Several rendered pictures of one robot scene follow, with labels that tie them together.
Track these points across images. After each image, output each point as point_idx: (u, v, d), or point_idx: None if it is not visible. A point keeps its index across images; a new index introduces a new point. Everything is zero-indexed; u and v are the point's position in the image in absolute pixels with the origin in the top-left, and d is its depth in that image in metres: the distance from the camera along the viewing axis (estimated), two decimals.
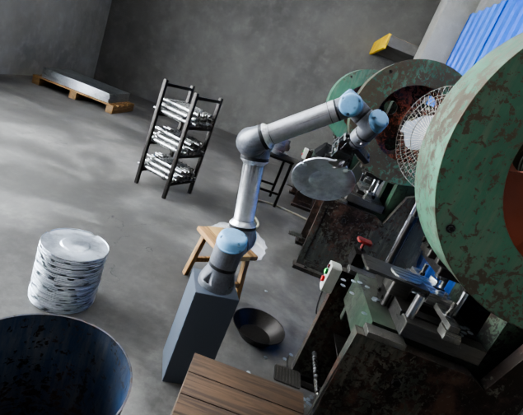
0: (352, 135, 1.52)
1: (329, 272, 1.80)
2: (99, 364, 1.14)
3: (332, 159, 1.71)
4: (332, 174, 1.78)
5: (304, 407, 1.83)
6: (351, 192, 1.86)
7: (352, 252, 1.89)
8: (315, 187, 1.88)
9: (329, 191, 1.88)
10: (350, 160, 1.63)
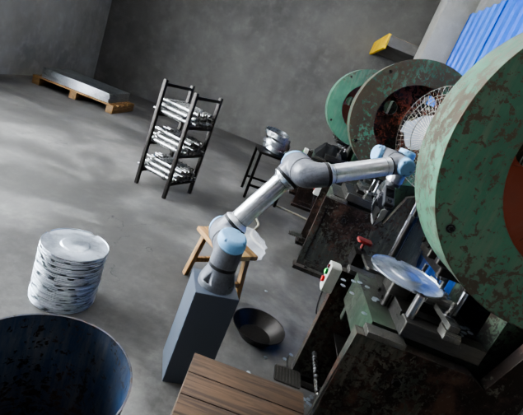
0: None
1: (329, 272, 1.80)
2: (99, 364, 1.14)
3: (394, 281, 1.44)
4: (408, 282, 1.50)
5: (304, 407, 1.83)
6: (443, 295, 1.50)
7: (352, 252, 1.89)
8: (407, 270, 1.62)
9: (422, 280, 1.58)
10: (377, 199, 1.81)
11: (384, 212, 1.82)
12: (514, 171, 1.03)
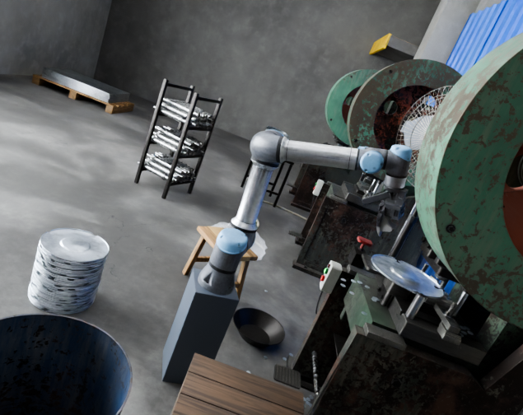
0: (405, 182, 1.50)
1: (329, 272, 1.80)
2: (99, 364, 1.14)
3: (442, 296, 1.48)
4: (422, 282, 1.55)
5: (304, 407, 1.83)
6: (411, 266, 1.69)
7: (352, 252, 1.89)
8: (390, 267, 1.57)
9: (397, 265, 1.63)
10: None
11: (379, 218, 1.57)
12: None
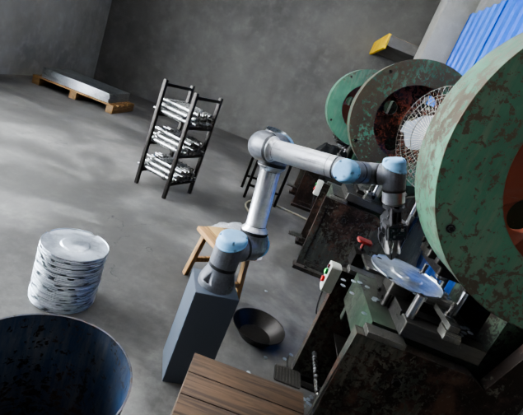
0: (399, 198, 1.31)
1: (329, 272, 1.80)
2: (99, 364, 1.14)
3: None
4: (394, 265, 1.61)
5: (304, 407, 1.83)
6: (377, 268, 1.50)
7: (352, 252, 1.89)
8: (417, 284, 1.51)
9: (401, 279, 1.49)
10: None
11: None
12: None
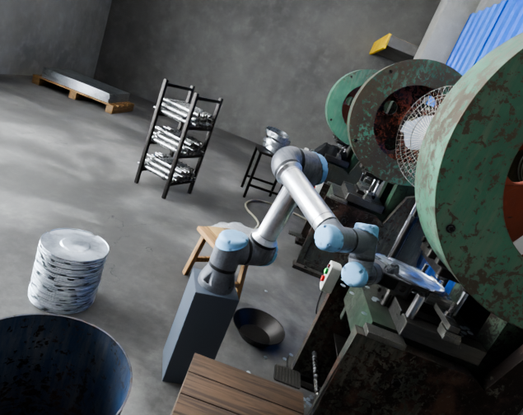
0: None
1: (329, 272, 1.80)
2: (99, 364, 1.14)
3: None
4: None
5: (304, 407, 1.83)
6: (416, 284, 1.41)
7: None
8: (422, 278, 1.56)
9: (422, 282, 1.49)
10: None
11: (394, 271, 1.40)
12: None
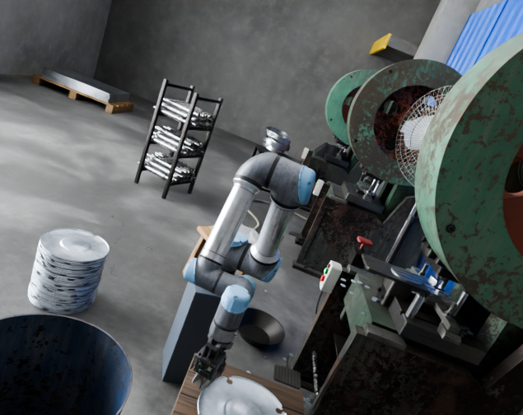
0: (221, 336, 1.12)
1: (329, 272, 1.80)
2: (99, 364, 1.14)
3: (252, 381, 1.34)
4: (240, 396, 1.26)
5: (304, 407, 1.83)
6: (198, 401, 1.18)
7: (352, 252, 1.89)
8: None
9: None
10: (225, 361, 1.21)
11: None
12: None
